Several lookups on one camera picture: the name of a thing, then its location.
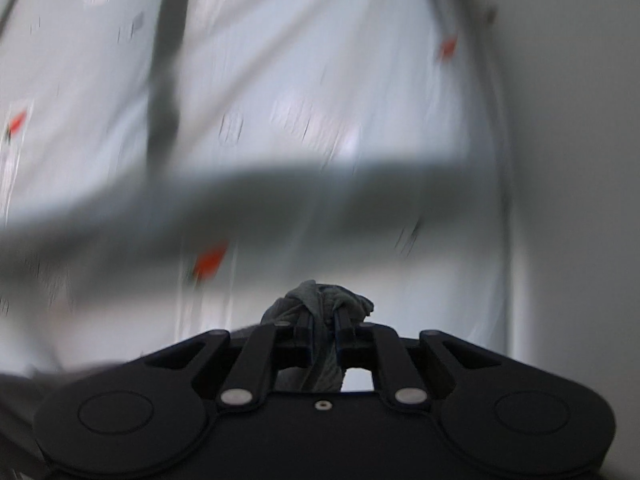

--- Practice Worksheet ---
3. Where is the grey sweat garment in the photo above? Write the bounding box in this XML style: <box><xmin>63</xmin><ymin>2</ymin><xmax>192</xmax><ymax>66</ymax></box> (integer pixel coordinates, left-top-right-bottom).
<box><xmin>260</xmin><ymin>280</ymin><xmax>374</xmax><ymax>392</ymax></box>

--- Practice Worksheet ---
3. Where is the white carrot-print storage bag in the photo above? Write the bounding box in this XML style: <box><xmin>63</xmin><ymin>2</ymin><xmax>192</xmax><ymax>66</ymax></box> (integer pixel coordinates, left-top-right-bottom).
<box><xmin>1</xmin><ymin>0</ymin><xmax>506</xmax><ymax>375</ymax></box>

